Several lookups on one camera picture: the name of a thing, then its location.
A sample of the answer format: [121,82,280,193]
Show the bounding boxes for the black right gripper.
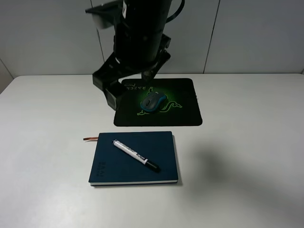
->
[92,34,171,111]

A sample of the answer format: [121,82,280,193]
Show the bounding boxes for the black and teal computer mouse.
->
[140,92,167,113]

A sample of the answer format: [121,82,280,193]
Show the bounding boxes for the white black marker pen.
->
[113,140,161,173]

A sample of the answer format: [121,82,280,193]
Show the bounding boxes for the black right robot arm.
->
[85,0,171,110]

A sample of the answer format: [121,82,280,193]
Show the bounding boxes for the dark blue notebook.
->
[88,131,178,186]

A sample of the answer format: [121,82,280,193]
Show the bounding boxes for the black green razer mousepad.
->
[114,78,202,127]

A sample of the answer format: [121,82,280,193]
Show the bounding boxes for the brown ribbon bookmark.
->
[83,137,98,142]

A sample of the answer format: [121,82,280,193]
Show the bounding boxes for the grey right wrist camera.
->
[85,0,123,29]

